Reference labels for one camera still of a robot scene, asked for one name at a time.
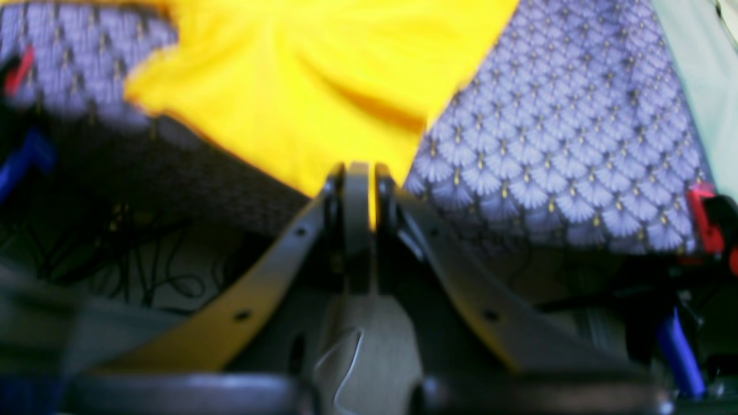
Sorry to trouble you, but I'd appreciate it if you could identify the blue-handled clamp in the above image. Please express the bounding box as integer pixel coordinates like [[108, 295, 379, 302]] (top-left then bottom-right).
[[656, 307, 707, 399]]

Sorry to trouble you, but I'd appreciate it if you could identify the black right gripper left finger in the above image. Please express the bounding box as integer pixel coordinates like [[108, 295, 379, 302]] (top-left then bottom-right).
[[64, 163, 371, 414]]

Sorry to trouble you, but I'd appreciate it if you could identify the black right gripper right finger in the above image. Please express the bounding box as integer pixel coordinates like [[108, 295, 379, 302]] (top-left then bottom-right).
[[375, 164, 675, 414]]

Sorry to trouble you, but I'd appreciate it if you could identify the blue fan-pattern tablecloth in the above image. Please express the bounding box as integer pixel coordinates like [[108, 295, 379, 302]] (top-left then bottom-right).
[[2, 1, 711, 254]]

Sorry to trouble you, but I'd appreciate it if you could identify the red and black clamp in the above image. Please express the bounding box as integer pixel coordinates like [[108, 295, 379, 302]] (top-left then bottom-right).
[[686, 183, 737, 277]]

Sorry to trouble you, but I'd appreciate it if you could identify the yellow T-shirt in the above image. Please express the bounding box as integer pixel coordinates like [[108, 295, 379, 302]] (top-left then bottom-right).
[[123, 1, 518, 233]]

